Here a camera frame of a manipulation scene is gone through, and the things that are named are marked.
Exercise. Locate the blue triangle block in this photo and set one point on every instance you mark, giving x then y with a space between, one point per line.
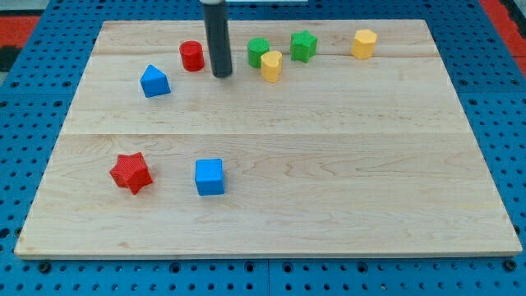
154 82

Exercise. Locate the red star block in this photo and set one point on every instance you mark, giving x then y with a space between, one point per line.
131 171

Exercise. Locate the green star block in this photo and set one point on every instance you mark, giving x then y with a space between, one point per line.
303 46

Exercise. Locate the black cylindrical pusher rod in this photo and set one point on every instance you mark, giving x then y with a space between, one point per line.
216 27

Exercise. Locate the yellow heart block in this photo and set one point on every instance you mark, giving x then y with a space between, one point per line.
271 65

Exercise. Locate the green circle block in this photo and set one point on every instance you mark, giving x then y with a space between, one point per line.
256 47

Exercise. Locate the light wooden board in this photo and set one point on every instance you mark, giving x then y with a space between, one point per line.
339 158

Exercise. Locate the red cylinder block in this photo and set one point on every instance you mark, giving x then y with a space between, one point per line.
192 55

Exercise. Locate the yellow hexagon block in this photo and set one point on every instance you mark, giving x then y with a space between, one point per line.
364 44

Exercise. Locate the blue cube block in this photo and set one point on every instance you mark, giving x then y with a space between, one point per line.
209 177

